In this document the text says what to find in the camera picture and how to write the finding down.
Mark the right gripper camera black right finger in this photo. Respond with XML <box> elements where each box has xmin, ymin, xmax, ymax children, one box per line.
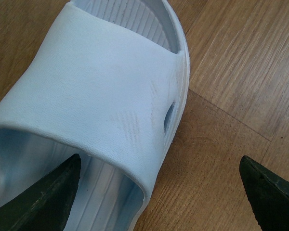
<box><xmin>239</xmin><ymin>155</ymin><xmax>289</xmax><ymax>231</ymax></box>

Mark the light blue slipper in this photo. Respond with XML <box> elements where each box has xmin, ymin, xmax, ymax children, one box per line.
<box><xmin>0</xmin><ymin>0</ymin><xmax>190</xmax><ymax>231</ymax></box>

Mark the right gripper camera black left finger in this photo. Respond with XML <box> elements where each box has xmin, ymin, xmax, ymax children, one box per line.
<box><xmin>0</xmin><ymin>154</ymin><xmax>81</xmax><ymax>231</ymax></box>

